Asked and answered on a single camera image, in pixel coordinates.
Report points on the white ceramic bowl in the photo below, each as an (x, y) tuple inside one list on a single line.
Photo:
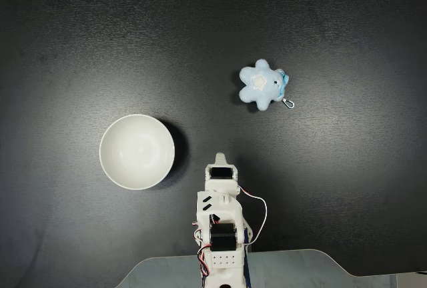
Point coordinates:
[(136, 152)]

